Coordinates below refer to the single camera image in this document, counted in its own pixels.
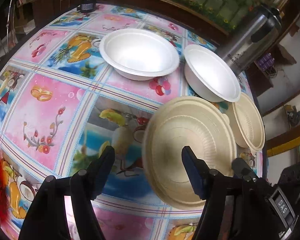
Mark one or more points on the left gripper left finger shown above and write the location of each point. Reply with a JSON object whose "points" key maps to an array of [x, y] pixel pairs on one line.
{"points": [[46, 217]]}

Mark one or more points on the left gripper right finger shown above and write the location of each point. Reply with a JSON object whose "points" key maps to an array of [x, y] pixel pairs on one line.
{"points": [[213, 187]]}

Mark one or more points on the beige plastic bowl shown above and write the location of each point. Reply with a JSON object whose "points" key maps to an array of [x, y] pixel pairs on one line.
{"points": [[185, 139], [246, 124]]}

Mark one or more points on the white foam bowl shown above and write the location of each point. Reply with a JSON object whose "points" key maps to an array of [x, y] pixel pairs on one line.
{"points": [[139, 54], [209, 76]]}

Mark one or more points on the colourful patterned tablecloth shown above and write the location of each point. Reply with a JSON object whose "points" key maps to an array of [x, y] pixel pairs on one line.
{"points": [[61, 104]]}

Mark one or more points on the steel thermos flask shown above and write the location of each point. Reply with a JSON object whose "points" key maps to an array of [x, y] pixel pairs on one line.
{"points": [[251, 38]]}

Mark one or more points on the dark wooden cabinet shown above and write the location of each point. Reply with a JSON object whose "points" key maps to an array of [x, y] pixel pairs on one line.
{"points": [[42, 11]]}

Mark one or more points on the small black device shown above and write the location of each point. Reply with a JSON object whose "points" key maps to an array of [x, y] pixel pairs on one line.
{"points": [[86, 6]]}

